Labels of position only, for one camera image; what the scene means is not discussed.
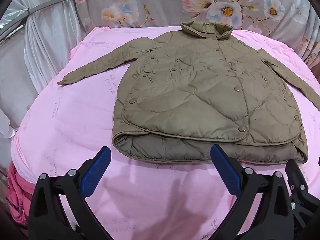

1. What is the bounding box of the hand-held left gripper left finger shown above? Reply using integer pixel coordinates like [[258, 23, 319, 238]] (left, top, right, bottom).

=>
[[28, 146, 113, 240]]

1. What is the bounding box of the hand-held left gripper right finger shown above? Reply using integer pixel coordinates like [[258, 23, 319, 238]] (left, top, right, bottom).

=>
[[210, 144, 295, 240]]

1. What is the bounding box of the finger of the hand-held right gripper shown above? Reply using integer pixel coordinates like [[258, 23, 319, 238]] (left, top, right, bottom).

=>
[[285, 158, 320, 230]]

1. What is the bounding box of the khaki quilted jacket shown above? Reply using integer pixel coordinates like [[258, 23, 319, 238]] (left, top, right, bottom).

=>
[[57, 21, 320, 164]]

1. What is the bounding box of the pink bed sheet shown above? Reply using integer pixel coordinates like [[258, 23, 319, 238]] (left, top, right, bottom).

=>
[[10, 26, 320, 240]]

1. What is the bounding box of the red quilted garment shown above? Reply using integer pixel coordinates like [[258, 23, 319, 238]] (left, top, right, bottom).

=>
[[5, 161, 35, 230]]

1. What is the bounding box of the white sheer curtain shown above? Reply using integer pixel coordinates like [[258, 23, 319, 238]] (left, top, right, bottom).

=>
[[0, 0, 88, 165]]

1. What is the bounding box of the curved metal rod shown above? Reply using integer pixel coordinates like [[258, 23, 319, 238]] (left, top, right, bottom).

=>
[[0, 0, 75, 43]]

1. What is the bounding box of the grey floral cloth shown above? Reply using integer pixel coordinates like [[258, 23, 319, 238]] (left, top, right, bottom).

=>
[[75, 0, 320, 68]]

